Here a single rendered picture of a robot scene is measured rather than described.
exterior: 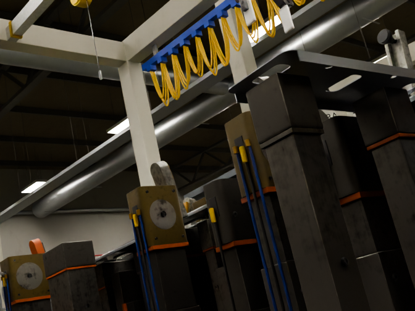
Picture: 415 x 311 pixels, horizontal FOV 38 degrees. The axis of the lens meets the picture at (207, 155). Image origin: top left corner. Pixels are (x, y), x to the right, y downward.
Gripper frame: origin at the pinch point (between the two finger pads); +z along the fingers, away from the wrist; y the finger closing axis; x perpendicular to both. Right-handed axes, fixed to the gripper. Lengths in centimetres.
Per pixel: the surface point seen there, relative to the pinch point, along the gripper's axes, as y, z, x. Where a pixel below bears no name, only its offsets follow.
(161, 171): 40, 38, -3
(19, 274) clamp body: 47, 45, -66
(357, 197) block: 48, 59, 46
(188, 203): 12, 37, -34
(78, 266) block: 43, 49, -40
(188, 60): -195, -146, -257
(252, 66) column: -557, -315, -521
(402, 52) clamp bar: 10.6, 29.6, 37.3
